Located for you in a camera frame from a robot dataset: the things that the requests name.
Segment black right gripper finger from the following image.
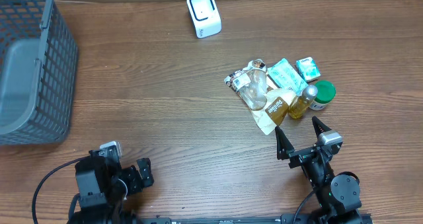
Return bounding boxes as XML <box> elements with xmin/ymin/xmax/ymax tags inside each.
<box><xmin>312</xmin><ymin>116</ymin><xmax>331</xmax><ymax>138</ymax></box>
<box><xmin>275</xmin><ymin>126</ymin><xmax>295</xmax><ymax>160</ymax></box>

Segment clear bottle with silver cap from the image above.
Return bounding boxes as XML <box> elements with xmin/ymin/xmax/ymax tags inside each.
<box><xmin>288</xmin><ymin>85</ymin><xmax>318</xmax><ymax>119</ymax></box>

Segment green lid white jar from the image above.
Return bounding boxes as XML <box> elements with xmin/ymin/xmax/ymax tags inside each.
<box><xmin>309</xmin><ymin>81</ymin><xmax>336</xmax><ymax>110</ymax></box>

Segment brown Pantree pouch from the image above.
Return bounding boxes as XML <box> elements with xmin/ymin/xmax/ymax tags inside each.
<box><xmin>238</xmin><ymin>70</ymin><xmax>296</xmax><ymax>135</ymax></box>

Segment small green tissue packet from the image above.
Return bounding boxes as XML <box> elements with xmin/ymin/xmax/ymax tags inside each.
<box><xmin>295</xmin><ymin>57</ymin><xmax>321</xmax><ymax>82</ymax></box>

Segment light green snack packet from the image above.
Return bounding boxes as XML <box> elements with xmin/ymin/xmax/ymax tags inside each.
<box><xmin>267</xmin><ymin>58</ymin><xmax>308</xmax><ymax>95</ymax></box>

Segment brown white wrapper packet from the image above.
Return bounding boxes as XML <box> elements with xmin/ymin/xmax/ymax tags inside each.
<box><xmin>224</xmin><ymin>59</ymin><xmax>266</xmax><ymax>93</ymax></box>

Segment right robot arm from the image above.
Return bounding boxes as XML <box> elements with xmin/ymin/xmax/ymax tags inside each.
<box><xmin>275</xmin><ymin>116</ymin><xmax>364</xmax><ymax>223</ymax></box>

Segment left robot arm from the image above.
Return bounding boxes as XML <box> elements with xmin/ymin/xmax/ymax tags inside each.
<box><xmin>68</xmin><ymin>146</ymin><xmax>154</xmax><ymax>224</ymax></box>

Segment grey plastic mesh basket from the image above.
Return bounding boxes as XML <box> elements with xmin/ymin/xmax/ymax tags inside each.
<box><xmin>1</xmin><ymin>0</ymin><xmax>79</xmax><ymax>145</ymax></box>

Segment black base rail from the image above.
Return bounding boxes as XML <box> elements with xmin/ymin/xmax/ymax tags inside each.
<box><xmin>132</xmin><ymin>213</ymin><xmax>374</xmax><ymax>224</ymax></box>

